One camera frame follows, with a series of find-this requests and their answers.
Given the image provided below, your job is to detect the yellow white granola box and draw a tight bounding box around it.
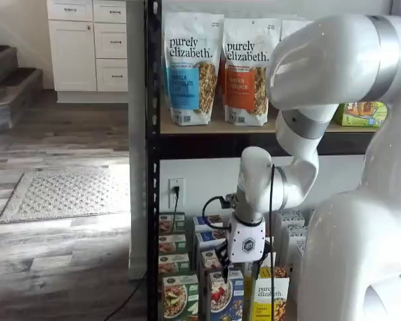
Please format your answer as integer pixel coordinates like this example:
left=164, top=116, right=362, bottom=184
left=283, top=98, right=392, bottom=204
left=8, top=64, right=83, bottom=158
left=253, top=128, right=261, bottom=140
left=251, top=265, right=291, bottom=321

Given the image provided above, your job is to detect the white wall outlet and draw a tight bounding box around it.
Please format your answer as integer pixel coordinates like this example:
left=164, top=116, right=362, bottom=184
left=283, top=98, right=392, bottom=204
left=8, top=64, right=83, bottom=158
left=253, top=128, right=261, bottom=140
left=168, top=177, right=185, bottom=208

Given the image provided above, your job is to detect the dark wooden staircase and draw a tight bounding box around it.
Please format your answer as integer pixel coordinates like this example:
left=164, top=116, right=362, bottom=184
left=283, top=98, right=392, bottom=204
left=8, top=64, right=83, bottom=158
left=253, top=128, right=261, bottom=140
left=0, top=23, right=43, bottom=134

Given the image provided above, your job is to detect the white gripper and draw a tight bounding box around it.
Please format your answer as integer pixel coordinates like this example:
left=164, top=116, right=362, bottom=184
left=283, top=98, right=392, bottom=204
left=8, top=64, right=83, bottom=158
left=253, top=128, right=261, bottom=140
left=215, top=213, right=273, bottom=282

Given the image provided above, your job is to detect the thin black hanging cable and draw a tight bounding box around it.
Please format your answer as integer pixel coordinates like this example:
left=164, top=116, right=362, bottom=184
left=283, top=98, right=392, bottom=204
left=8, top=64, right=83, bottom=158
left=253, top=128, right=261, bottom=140
left=269, top=163, right=277, bottom=321

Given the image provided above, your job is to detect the black metal shelf rack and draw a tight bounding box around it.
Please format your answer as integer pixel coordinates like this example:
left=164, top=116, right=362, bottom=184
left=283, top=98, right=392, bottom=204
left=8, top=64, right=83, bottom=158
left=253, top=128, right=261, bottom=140
left=145, top=0, right=388, bottom=321

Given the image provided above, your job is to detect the green oatmeal box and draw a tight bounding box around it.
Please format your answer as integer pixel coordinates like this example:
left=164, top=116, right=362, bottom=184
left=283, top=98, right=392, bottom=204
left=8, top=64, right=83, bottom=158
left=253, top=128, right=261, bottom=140
left=162, top=274, right=200, bottom=321
left=158, top=233, right=187, bottom=255
left=158, top=212, right=185, bottom=235
left=158, top=253, right=190, bottom=277

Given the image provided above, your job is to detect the black floor cable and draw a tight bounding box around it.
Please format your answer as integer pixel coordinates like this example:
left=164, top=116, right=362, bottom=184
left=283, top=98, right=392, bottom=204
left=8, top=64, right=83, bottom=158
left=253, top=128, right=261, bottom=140
left=102, top=276, right=148, bottom=318

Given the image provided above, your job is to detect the lime green snack carton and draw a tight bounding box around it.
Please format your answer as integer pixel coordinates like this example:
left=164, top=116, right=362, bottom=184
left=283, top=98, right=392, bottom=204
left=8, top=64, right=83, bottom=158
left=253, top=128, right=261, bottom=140
left=333, top=101, right=390, bottom=128

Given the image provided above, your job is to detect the blue white oatmeal box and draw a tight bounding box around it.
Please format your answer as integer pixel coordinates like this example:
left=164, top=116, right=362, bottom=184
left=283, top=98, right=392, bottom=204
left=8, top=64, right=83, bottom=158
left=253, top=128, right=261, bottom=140
left=195, top=229, right=229, bottom=250
left=192, top=214, right=231, bottom=233
left=207, top=269, right=245, bottom=321
left=200, top=247, right=229, bottom=272

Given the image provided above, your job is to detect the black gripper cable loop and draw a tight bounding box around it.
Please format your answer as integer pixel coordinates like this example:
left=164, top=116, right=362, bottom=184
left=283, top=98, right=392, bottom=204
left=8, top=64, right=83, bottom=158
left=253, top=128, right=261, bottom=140
left=202, top=196, right=235, bottom=231

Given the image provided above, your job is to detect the blue label granola bag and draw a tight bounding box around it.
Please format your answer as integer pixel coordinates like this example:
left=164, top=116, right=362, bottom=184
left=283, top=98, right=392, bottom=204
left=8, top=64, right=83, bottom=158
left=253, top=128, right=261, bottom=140
left=162, top=12, right=225, bottom=127

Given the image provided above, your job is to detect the white drawer cabinet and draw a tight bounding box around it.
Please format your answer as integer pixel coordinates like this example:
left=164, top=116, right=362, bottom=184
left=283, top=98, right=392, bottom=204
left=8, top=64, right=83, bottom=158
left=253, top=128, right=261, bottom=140
left=46, top=0, right=130, bottom=104

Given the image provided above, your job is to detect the black plug with cord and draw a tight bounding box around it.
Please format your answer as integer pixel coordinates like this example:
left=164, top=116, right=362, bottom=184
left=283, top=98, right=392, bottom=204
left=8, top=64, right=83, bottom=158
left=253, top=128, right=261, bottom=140
left=171, top=185, right=182, bottom=235

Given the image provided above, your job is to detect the orange label granola bag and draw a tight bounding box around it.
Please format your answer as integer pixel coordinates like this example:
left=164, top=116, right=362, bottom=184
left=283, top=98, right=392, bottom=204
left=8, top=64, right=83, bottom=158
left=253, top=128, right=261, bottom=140
left=222, top=18, right=282, bottom=127

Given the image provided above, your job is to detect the red label granola bag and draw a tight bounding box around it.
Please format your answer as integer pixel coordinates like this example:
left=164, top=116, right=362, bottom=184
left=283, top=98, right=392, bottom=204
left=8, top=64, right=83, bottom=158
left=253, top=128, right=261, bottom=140
left=280, top=19, right=317, bottom=45

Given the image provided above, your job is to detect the white patterned carton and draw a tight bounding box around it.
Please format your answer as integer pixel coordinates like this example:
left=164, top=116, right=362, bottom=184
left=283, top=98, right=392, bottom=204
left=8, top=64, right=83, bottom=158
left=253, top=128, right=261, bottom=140
left=292, top=245, right=305, bottom=289
left=282, top=224, right=309, bottom=249
left=275, top=210, right=305, bottom=232

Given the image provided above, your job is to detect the grey patterned floor mat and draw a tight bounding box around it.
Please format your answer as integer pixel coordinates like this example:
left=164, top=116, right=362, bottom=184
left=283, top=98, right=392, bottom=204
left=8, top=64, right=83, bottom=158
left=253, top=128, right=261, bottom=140
left=0, top=165, right=128, bottom=225

